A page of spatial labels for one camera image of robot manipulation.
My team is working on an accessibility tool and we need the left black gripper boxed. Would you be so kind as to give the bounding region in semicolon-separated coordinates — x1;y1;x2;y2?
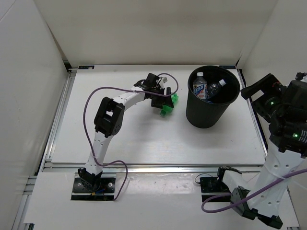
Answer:
150;87;174;109

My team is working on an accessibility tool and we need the green plastic bottle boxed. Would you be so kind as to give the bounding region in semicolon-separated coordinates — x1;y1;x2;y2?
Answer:
160;93;179;117

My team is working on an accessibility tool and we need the red label clear bottle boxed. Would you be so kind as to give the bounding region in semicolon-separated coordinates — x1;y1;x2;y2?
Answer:
192;72;208;101

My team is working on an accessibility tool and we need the clear plastic bottle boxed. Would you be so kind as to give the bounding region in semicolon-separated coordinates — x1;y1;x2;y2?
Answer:
207;79;226;100

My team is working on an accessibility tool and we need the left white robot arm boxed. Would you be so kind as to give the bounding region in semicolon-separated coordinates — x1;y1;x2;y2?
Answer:
78;74;174;192

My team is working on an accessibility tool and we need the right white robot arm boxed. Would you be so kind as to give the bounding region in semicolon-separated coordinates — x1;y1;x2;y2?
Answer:
215;72;307;229

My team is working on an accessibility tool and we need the black plastic bin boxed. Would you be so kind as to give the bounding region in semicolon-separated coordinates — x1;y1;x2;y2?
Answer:
186;66;241;128

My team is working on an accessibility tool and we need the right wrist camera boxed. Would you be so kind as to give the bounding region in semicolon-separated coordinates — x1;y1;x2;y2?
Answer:
282;72;307;110

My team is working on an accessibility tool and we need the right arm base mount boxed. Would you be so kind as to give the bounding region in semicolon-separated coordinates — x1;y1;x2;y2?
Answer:
194;167;230;202

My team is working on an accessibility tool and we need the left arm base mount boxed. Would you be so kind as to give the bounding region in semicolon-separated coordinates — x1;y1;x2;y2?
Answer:
71;175;116;201

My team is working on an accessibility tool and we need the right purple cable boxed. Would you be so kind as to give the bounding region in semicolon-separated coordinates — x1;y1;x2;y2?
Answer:
201;167;307;213

